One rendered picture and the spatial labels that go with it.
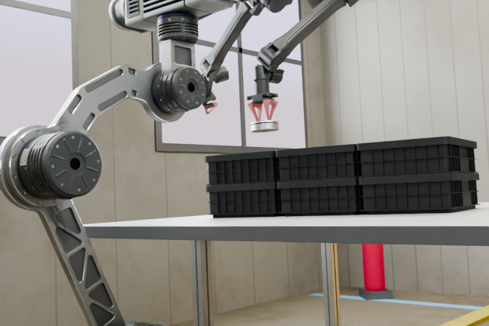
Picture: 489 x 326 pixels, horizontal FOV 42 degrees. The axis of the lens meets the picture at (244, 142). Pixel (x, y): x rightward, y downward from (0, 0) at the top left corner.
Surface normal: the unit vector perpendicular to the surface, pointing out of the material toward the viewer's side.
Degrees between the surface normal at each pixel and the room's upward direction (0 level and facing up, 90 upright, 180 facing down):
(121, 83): 90
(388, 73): 90
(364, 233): 90
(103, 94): 90
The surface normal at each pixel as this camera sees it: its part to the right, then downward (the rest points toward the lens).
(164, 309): 0.75, -0.08
